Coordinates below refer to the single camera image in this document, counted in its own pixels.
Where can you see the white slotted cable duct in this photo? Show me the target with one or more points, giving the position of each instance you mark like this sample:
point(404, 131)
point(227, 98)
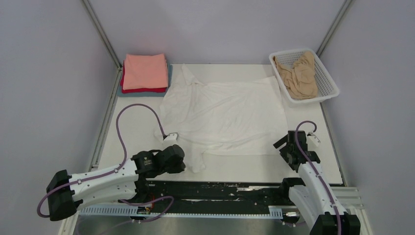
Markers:
point(124, 210)

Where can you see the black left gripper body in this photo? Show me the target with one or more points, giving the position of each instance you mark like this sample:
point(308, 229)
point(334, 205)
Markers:
point(177, 168)

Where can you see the folded peach t shirt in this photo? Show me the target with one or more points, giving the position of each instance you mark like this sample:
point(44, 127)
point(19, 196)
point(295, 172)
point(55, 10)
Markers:
point(145, 71)

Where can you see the white t shirt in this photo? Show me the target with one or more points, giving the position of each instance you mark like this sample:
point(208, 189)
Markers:
point(223, 118)

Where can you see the folded blue t shirt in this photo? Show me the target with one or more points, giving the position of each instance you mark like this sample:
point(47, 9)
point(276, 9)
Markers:
point(147, 94)

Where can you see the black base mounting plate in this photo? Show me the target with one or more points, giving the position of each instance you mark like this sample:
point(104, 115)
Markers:
point(210, 197)

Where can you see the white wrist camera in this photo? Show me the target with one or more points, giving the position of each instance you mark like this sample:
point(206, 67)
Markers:
point(313, 139)
point(170, 139)

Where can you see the right aluminium frame post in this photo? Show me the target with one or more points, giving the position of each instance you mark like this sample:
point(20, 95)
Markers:
point(341, 14)

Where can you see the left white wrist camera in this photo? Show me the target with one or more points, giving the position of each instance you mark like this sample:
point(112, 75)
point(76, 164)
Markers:
point(170, 139)

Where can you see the left aluminium frame post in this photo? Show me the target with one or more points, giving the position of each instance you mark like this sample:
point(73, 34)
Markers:
point(101, 32)

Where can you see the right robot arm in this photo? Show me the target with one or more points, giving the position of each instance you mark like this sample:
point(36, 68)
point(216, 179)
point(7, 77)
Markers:
point(311, 194)

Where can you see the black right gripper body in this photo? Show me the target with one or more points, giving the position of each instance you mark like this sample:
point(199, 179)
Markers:
point(284, 153)

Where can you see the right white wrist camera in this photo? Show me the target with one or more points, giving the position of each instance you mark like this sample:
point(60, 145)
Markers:
point(313, 139)

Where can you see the aluminium frame post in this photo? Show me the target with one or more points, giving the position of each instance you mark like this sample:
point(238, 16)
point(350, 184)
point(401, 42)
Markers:
point(101, 32)
point(341, 14)

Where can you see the folded red t shirt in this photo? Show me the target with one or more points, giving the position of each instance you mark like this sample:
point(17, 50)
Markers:
point(140, 90)

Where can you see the white plastic basket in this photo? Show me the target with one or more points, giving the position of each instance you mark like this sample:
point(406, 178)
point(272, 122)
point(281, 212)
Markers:
point(327, 88)

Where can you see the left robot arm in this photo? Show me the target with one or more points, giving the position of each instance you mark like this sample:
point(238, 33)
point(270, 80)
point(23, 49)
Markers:
point(67, 194)

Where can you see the beige crumpled t shirt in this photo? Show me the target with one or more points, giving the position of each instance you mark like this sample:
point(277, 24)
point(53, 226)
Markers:
point(299, 79)

